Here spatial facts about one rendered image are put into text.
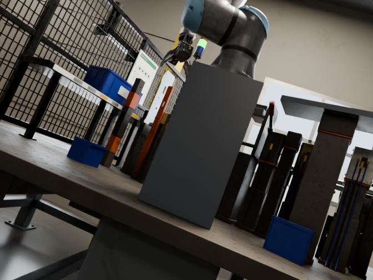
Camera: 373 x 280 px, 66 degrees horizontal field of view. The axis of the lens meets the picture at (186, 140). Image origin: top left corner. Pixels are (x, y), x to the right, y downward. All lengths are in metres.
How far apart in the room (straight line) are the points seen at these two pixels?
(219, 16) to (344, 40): 3.07
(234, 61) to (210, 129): 0.21
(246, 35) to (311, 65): 2.77
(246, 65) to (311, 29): 3.00
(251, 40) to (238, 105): 0.22
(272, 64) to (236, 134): 2.84
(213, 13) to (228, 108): 0.28
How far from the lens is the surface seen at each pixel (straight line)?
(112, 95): 1.56
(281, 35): 3.73
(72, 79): 1.36
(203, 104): 0.77
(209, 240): 0.60
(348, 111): 0.98
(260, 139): 1.12
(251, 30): 0.90
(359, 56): 3.84
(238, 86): 0.78
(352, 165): 1.13
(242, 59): 0.86
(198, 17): 0.88
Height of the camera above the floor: 0.79
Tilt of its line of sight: 7 degrees up
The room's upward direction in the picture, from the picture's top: 22 degrees clockwise
